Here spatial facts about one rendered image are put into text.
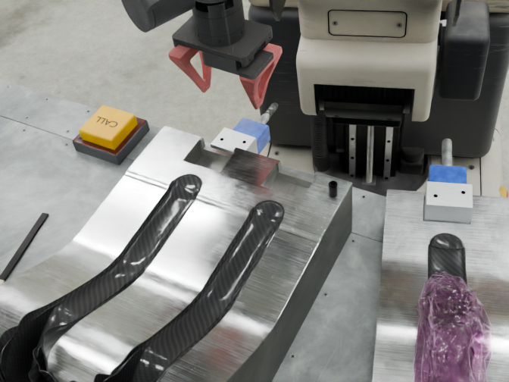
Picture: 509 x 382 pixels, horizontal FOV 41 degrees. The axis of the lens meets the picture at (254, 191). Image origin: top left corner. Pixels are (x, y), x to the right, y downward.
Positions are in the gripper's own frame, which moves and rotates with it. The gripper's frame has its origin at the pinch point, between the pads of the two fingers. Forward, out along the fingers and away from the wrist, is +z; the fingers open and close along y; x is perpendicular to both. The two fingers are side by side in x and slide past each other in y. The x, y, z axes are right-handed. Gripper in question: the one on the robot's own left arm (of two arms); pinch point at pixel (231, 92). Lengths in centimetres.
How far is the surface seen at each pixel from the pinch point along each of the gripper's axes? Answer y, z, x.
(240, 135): 0.4, 7.2, 0.0
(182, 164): -1.0, 3.5, -10.5
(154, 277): 5.5, 4.0, -25.2
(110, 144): -17.2, 9.7, -7.2
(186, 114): -78, 93, 74
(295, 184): 11.6, 6.2, -5.4
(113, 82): -112, 93, 77
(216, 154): 0.6, 5.2, -5.9
